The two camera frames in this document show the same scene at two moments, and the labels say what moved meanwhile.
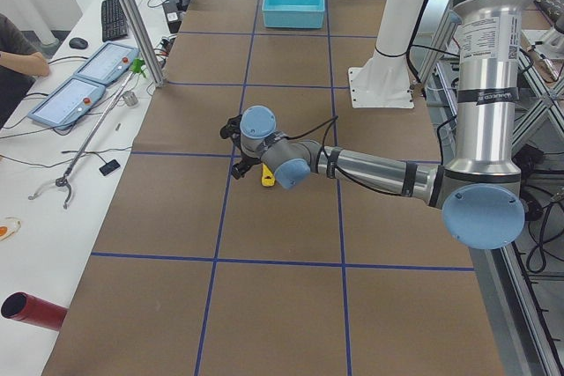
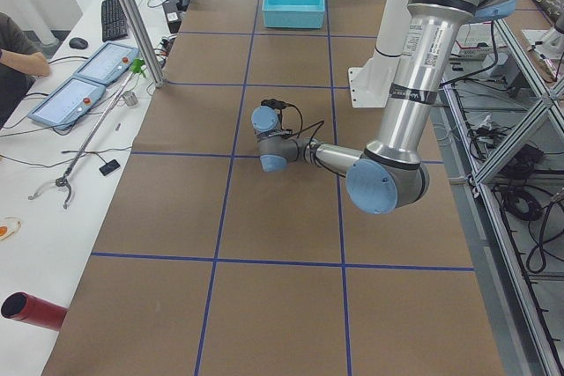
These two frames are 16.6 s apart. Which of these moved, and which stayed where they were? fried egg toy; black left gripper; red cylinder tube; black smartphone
Moved: black left gripper
Stayed: black smartphone; fried egg toy; red cylinder tube
